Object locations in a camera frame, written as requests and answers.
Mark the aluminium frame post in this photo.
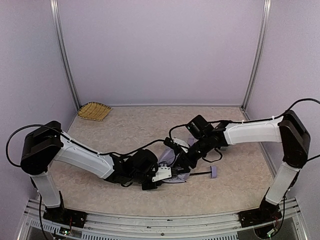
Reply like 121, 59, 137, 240
50, 0, 81, 111
241, 0, 272, 112

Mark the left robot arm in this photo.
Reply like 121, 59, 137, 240
5, 120, 172, 211

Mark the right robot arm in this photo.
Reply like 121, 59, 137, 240
165, 103, 320, 214

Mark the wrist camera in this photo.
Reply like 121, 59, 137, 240
151, 166, 178, 182
163, 137, 189, 155

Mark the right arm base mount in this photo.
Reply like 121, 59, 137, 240
238, 208, 282, 228

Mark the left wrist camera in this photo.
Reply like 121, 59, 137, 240
151, 166, 178, 182

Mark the left aluminium frame post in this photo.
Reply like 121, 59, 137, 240
50, 0, 81, 111

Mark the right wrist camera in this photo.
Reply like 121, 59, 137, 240
163, 137, 189, 155

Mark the lavender folding umbrella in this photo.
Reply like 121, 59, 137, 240
158, 137, 223, 184

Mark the yellow woven mat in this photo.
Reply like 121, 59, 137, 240
77, 101, 112, 122

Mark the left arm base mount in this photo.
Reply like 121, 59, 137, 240
43, 208, 88, 228

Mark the front aluminium rail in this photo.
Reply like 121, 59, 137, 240
18, 197, 308, 240

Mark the right aluminium frame post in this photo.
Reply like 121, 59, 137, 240
241, 0, 272, 112

